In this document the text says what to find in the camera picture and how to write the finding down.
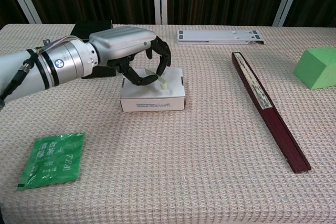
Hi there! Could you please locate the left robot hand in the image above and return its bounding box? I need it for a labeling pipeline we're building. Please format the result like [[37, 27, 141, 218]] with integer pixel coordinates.
[[88, 26, 173, 87]]

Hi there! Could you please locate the small pale yellow block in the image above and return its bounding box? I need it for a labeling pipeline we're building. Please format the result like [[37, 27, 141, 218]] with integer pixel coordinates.
[[145, 68, 169, 90]]

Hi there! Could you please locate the black cardboard box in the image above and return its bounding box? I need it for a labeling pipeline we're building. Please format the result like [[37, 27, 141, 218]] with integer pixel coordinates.
[[70, 20, 119, 79]]

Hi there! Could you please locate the white cardboard box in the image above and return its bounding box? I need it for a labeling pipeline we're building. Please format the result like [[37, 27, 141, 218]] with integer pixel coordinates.
[[119, 68, 187, 113]]

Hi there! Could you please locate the white flat power strip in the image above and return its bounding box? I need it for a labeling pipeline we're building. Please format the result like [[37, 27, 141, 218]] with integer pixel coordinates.
[[177, 29, 266, 46]]

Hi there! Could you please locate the green tea packet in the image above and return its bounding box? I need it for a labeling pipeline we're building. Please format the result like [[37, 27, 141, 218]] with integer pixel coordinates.
[[15, 132, 86, 191]]

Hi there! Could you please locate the beige waffle tablecloth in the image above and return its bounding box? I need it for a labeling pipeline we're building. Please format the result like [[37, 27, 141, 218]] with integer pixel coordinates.
[[0, 23, 336, 224]]

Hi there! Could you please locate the dark red folding fan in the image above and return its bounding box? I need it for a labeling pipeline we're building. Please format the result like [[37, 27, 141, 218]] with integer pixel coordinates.
[[231, 51, 312, 174]]

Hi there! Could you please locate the green foam block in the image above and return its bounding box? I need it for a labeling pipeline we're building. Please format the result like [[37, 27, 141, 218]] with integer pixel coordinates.
[[293, 46, 336, 90]]

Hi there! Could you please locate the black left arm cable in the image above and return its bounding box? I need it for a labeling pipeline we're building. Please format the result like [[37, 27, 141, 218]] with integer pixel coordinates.
[[0, 50, 37, 111]]

